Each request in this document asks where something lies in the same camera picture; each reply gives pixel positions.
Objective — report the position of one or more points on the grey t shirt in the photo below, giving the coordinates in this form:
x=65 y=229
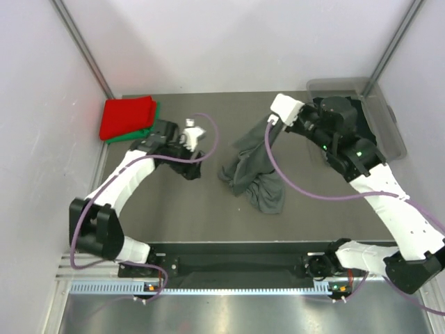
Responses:
x=251 y=173

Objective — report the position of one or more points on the green folded t shirt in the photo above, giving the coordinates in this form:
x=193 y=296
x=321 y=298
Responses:
x=139 y=134

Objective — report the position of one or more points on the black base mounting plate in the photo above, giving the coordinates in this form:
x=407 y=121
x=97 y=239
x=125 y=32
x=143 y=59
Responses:
x=246 y=264

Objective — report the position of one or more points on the clear plastic bin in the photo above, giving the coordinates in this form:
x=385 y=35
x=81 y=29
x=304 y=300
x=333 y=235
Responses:
x=378 y=113

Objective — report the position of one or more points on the aluminium front rail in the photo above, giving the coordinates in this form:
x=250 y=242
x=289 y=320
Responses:
x=102 y=271

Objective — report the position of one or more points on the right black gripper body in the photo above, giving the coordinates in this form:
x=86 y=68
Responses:
x=305 y=124

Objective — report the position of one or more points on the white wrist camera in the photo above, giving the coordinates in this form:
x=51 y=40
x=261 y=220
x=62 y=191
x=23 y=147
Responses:
x=285 y=108
x=191 y=135

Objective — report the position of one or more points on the black t shirt in bin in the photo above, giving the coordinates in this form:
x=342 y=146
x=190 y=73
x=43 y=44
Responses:
x=361 y=125

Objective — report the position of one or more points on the left aluminium frame post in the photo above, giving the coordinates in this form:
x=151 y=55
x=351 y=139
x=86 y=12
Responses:
x=70 y=25

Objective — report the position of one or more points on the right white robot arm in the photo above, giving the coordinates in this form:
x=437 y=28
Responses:
x=418 y=255

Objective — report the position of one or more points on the aluminium frame post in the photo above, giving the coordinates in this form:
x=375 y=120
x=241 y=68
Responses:
x=403 y=27
x=70 y=25

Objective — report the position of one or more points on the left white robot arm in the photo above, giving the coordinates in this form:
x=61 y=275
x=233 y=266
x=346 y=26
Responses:
x=94 y=221

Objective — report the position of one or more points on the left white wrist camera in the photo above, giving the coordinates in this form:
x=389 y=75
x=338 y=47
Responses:
x=191 y=135

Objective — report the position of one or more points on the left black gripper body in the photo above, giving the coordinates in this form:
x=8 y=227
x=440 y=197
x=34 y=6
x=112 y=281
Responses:
x=185 y=169

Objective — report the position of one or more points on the red folded t shirt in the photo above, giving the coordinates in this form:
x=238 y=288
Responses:
x=127 y=116

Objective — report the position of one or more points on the right aluminium frame post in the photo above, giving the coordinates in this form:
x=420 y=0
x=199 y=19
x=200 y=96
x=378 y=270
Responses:
x=403 y=27

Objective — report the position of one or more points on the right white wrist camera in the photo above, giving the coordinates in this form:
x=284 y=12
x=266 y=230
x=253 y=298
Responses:
x=285 y=108

